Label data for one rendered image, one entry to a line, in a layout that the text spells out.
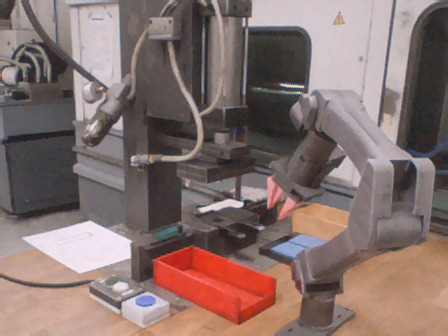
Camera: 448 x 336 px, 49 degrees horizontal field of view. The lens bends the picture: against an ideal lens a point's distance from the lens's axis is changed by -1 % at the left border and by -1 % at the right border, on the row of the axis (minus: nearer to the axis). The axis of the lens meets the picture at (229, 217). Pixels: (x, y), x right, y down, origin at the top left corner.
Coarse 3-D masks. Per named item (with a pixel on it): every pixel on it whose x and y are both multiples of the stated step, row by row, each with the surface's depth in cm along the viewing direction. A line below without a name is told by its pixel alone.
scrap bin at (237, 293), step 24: (168, 264) 111; (192, 264) 117; (216, 264) 112; (240, 264) 107; (168, 288) 107; (192, 288) 101; (216, 288) 96; (240, 288) 108; (264, 288) 104; (216, 312) 98; (240, 312) 94
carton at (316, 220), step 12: (312, 204) 147; (300, 216) 139; (312, 216) 149; (324, 216) 147; (336, 216) 144; (300, 228) 140; (312, 228) 137; (324, 228) 134; (336, 228) 132; (324, 240) 135
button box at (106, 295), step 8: (16, 280) 108; (24, 280) 107; (80, 280) 108; (88, 280) 107; (96, 280) 105; (104, 280) 104; (120, 280) 104; (96, 288) 101; (104, 288) 101; (112, 288) 100; (128, 288) 101; (136, 288) 101; (96, 296) 102; (104, 296) 99; (112, 296) 98; (120, 296) 98; (128, 296) 98; (104, 304) 100; (112, 304) 98; (120, 304) 97; (120, 312) 97
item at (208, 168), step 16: (176, 144) 127; (192, 144) 123; (208, 144) 120; (224, 144) 120; (240, 144) 121; (192, 160) 121; (208, 160) 119; (224, 160) 120; (240, 160) 123; (192, 176) 116; (208, 176) 114; (224, 176) 118
